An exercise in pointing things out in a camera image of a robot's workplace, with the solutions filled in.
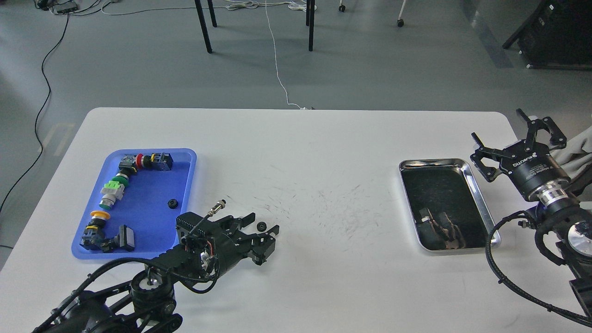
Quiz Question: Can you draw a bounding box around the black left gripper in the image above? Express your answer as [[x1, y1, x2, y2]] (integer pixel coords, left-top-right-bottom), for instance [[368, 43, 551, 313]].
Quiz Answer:
[[176, 212, 280, 280]]

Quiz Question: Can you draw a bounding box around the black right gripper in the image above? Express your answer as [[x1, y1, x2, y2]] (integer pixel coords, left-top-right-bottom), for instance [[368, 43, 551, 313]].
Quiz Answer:
[[470, 109, 572, 202]]

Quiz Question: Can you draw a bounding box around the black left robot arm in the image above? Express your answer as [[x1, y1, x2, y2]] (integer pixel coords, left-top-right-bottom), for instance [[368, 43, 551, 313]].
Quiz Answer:
[[35, 200, 280, 333]]

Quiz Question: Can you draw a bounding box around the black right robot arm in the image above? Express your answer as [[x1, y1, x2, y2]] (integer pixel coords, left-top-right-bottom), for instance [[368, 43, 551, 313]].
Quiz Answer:
[[471, 108, 591, 327]]

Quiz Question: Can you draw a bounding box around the blue plastic tray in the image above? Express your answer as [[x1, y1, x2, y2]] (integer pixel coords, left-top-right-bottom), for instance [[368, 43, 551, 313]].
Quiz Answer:
[[71, 148, 197, 260]]

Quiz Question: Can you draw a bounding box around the steel metal tray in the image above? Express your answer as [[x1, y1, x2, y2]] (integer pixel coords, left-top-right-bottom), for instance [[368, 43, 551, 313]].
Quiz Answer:
[[398, 158, 501, 256]]

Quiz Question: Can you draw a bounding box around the black equipment cabinet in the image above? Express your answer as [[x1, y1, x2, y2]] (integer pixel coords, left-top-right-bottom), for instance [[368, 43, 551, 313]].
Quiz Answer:
[[502, 0, 592, 70]]

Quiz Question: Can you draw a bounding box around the black table leg right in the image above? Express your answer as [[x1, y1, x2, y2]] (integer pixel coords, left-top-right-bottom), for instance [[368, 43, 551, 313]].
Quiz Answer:
[[305, 0, 316, 51]]

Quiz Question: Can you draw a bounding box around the black table leg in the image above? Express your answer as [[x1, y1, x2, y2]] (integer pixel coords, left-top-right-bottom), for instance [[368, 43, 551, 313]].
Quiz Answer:
[[194, 0, 217, 54], [305, 0, 316, 51]]

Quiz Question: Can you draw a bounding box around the black table leg left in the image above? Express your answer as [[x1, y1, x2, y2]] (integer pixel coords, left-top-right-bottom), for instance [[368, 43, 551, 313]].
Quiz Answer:
[[194, 0, 217, 54]]

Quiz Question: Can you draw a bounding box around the black power strip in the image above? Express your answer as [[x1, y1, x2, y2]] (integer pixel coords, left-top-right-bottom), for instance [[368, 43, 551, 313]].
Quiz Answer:
[[34, 0, 79, 14]]

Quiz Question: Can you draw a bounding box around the red push button switch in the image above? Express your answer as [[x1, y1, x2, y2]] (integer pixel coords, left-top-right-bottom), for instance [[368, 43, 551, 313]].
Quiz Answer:
[[118, 153, 173, 176]]

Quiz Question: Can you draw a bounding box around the black square button switch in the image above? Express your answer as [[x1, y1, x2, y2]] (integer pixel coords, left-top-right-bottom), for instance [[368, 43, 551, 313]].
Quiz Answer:
[[99, 225, 136, 253]]

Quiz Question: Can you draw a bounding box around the green push button switch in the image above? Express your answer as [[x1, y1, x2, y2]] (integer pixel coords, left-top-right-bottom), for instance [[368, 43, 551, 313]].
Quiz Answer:
[[99, 173, 129, 210]]

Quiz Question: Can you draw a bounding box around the yellow push button switch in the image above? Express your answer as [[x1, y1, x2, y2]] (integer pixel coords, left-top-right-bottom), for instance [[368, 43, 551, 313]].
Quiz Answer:
[[80, 210, 111, 251]]

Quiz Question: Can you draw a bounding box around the white floor cable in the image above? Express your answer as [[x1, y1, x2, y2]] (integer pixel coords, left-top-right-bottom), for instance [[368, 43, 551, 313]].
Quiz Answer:
[[99, 0, 317, 110]]

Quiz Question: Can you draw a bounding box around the black floor cable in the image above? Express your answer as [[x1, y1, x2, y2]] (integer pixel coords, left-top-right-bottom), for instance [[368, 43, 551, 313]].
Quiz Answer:
[[0, 0, 111, 250]]

